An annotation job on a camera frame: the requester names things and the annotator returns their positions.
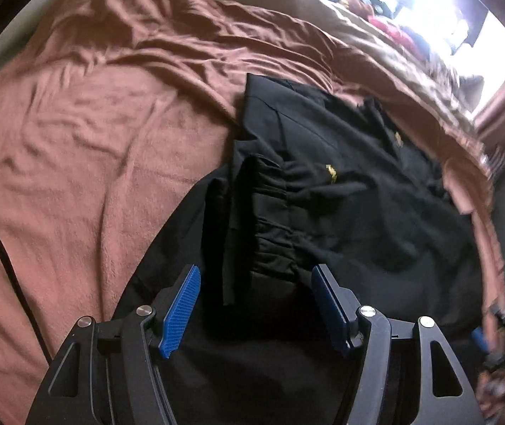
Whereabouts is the black long-sleeve shirt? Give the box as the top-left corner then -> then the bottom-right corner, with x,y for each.
115,75 -> 483,424

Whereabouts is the person's right hand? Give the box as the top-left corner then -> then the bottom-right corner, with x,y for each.
475,360 -> 505,424

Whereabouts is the beige duvet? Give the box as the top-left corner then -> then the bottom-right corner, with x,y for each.
230,0 -> 475,135

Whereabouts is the brown bed sheet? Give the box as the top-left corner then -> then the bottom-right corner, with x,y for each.
0,0 -> 505,425

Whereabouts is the black plush toy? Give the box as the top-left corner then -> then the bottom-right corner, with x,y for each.
360,0 -> 401,18

